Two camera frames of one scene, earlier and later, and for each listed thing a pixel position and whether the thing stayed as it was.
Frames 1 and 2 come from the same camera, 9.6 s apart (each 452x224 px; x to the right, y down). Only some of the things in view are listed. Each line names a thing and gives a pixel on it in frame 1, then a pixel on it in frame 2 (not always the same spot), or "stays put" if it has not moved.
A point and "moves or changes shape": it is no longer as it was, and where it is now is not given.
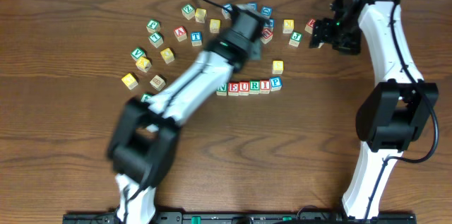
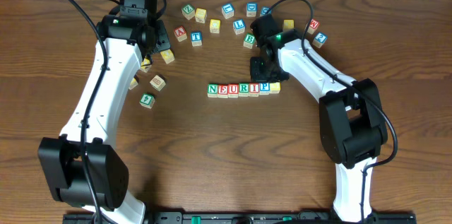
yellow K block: (143, 64) stays put
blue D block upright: (252, 6) stays put
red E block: (233, 88) moves or changes shape
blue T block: (196, 38) stays put
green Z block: (188, 11) stays put
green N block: (222, 90) moves or changes shape
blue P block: (275, 83) to (265, 88)
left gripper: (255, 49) to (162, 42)
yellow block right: (288, 26) stays put
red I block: (265, 87) to (254, 89)
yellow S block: (277, 67) moves or changes shape
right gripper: (320, 32) to (259, 69)
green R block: (254, 87) to (244, 90)
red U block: (244, 88) to (233, 90)
